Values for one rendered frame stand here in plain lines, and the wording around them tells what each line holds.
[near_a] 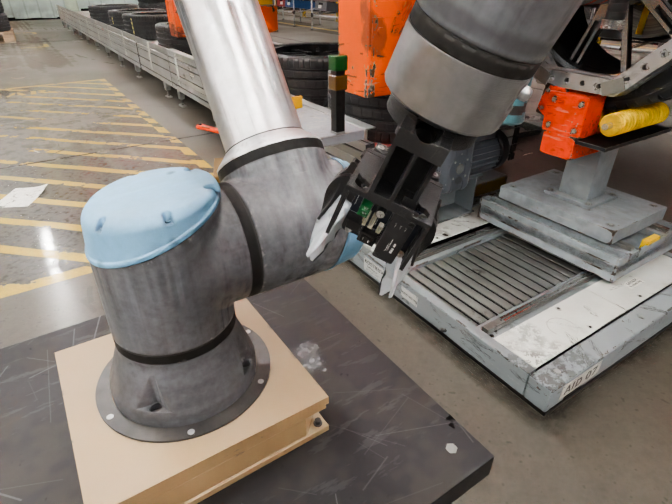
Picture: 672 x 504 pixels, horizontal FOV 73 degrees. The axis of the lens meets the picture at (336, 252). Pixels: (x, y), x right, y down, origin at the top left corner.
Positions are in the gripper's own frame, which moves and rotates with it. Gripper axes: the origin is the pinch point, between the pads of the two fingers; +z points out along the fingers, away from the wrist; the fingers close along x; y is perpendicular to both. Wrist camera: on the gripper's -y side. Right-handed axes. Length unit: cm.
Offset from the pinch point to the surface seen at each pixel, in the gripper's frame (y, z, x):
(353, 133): -86, 33, -14
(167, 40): -300, 149, -206
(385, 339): -45, 62, 19
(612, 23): -74, -19, 26
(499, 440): -23, 47, 46
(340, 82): -84, 20, -23
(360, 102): -133, 45, -21
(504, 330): -52, 45, 44
